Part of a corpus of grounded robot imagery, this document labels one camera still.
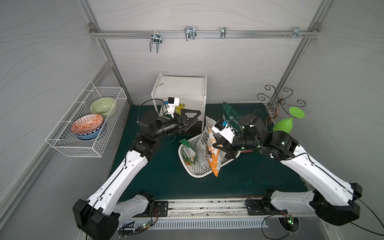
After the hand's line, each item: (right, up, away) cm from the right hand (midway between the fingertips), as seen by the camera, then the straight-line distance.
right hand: (214, 142), depth 62 cm
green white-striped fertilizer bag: (-12, -7, +13) cm, 19 cm away
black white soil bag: (-5, -10, +24) cm, 26 cm away
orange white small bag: (0, -5, -1) cm, 5 cm away
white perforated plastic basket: (-7, -20, +24) cm, 33 cm away
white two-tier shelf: (-10, +25, +17) cm, 32 cm away
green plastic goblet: (+40, +7, +16) cm, 44 cm away
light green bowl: (-54, +16, +11) cm, 58 cm away
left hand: (-7, +10, -4) cm, 13 cm away
